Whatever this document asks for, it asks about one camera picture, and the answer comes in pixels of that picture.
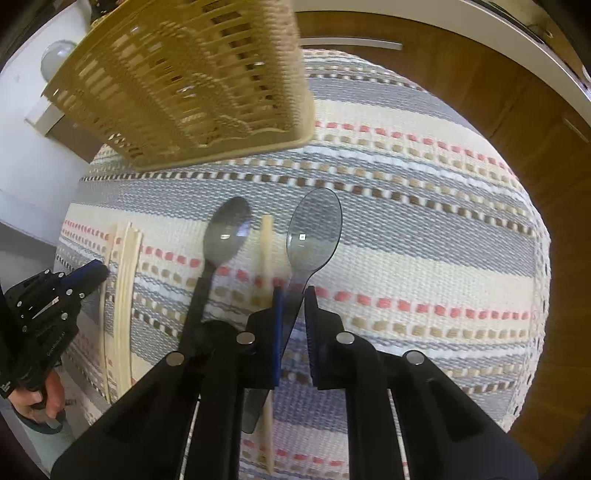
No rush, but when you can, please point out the silver cabinet handle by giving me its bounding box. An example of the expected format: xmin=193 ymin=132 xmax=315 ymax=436
xmin=299 ymin=40 xmax=403 ymax=52

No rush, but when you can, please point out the beige plastic slotted basket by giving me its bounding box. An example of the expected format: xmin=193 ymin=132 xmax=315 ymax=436
xmin=41 ymin=0 xmax=317 ymax=171

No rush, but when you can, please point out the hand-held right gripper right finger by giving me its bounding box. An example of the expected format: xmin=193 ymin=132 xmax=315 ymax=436
xmin=304 ymin=285 xmax=539 ymax=480

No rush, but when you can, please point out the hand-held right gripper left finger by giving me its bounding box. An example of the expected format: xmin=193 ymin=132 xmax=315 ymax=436
xmin=51 ymin=286 xmax=284 ymax=480

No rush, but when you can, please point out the striped woven mat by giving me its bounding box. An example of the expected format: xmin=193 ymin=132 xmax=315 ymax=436
xmin=53 ymin=48 xmax=552 ymax=478

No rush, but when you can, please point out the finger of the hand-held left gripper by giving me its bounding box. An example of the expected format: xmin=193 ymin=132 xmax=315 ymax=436
xmin=64 ymin=259 xmax=110 ymax=298

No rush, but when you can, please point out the white globe lamp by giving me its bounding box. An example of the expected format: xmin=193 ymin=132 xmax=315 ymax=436
xmin=40 ymin=40 xmax=78 ymax=82

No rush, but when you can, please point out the person's left hand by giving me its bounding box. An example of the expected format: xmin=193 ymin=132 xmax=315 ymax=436
xmin=9 ymin=368 xmax=66 ymax=429

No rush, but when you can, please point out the wooden chopstick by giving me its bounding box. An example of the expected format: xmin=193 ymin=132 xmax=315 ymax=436
xmin=113 ymin=222 xmax=134 ymax=400
xmin=121 ymin=226 xmax=144 ymax=393
xmin=99 ymin=224 xmax=118 ymax=401
xmin=260 ymin=215 xmax=278 ymax=478

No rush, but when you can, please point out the dark grey plastic spoon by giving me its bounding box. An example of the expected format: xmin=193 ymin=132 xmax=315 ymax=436
xmin=178 ymin=196 xmax=253 ymax=360

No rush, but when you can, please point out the clear grey plastic spoon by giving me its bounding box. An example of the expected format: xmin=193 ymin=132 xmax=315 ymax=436
xmin=241 ymin=187 xmax=343 ymax=435

